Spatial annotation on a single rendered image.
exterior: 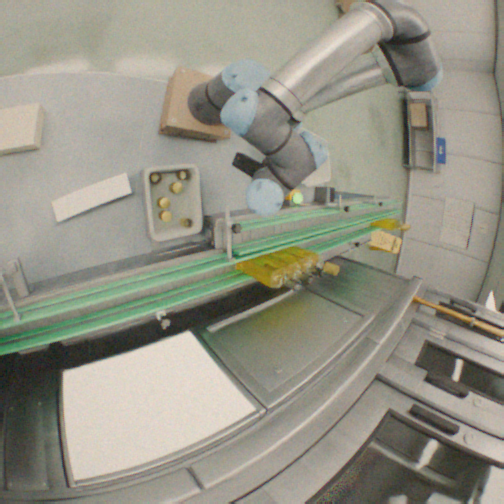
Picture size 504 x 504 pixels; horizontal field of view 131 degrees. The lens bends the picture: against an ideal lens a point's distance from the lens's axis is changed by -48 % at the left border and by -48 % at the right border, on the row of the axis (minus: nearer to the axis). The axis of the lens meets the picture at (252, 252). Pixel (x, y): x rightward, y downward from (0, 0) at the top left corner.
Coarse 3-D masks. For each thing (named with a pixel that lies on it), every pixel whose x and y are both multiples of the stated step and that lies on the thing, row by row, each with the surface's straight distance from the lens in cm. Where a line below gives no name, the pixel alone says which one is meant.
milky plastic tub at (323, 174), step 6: (324, 162) 123; (318, 168) 125; (324, 168) 123; (312, 174) 121; (318, 174) 125; (324, 174) 124; (330, 174) 123; (306, 180) 116; (312, 180) 116; (318, 180) 117; (324, 180) 118
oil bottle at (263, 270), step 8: (240, 264) 75; (248, 264) 71; (256, 264) 68; (264, 264) 67; (272, 264) 67; (248, 272) 72; (256, 272) 69; (264, 272) 65; (272, 272) 63; (280, 272) 63; (264, 280) 66; (272, 280) 64; (280, 280) 63
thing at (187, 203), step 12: (156, 168) 67; (168, 168) 68; (180, 168) 69; (192, 168) 71; (168, 180) 75; (180, 180) 76; (192, 180) 73; (156, 192) 74; (168, 192) 75; (180, 192) 76; (192, 192) 74; (156, 204) 74; (180, 204) 76; (192, 204) 74; (156, 216) 74; (180, 216) 77; (192, 216) 76; (156, 228) 75; (168, 228) 76; (180, 228) 75; (192, 228) 74; (156, 240) 68
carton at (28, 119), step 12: (12, 108) 78; (24, 108) 76; (36, 108) 75; (0, 120) 79; (12, 120) 77; (24, 120) 75; (36, 120) 74; (0, 132) 78; (12, 132) 76; (24, 132) 74; (36, 132) 74; (0, 144) 77; (12, 144) 75; (24, 144) 73; (36, 144) 75
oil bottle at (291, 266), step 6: (264, 258) 73; (270, 258) 72; (276, 258) 72; (282, 258) 72; (282, 264) 68; (288, 264) 67; (294, 264) 68; (288, 270) 66; (294, 270) 67; (300, 270) 69; (288, 276) 67
